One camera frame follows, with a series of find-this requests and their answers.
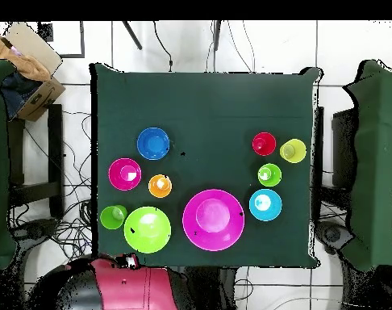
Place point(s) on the rounded green cup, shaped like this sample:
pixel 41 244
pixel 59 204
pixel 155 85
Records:
pixel 275 179

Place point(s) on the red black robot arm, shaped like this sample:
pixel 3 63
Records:
pixel 131 287

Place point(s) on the orange cup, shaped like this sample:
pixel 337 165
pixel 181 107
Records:
pixel 155 190

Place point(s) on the small blue bowl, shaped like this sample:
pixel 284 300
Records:
pixel 153 143

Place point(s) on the dark green tablecloth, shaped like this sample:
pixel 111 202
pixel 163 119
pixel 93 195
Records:
pixel 209 113

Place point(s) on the large pink bowl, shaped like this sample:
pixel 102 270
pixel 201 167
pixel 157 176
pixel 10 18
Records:
pixel 213 237

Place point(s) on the red cup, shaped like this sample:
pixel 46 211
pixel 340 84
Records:
pixel 263 143

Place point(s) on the small magenta bowl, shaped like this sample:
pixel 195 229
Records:
pixel 117 174

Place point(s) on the large green bowl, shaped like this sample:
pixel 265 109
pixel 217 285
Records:
pixel 147 239

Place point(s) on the small cyan bowl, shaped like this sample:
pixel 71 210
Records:
pixel 273 211

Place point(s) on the tall green cup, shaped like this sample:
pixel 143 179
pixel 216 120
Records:
pixel 107 218

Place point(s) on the yellow cup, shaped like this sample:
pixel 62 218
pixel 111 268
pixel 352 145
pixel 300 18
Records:
pixel 297 151

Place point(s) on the black tripod leg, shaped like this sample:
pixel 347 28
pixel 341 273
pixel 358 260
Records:
pixel 217 35
pixel 133 36

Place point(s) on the black box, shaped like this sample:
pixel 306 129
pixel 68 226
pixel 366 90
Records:
pixel 342 148

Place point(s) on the grey chair base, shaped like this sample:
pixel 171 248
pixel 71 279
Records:
pixel 332 235
pixel 38 227

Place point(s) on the cardboard box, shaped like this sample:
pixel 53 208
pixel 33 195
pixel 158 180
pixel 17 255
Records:
pixel 38 100

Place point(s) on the black stool frame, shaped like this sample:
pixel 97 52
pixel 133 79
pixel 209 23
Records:
pixel 55 155

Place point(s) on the black floor frame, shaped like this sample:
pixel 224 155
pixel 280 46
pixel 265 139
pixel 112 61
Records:
pixel 82 42

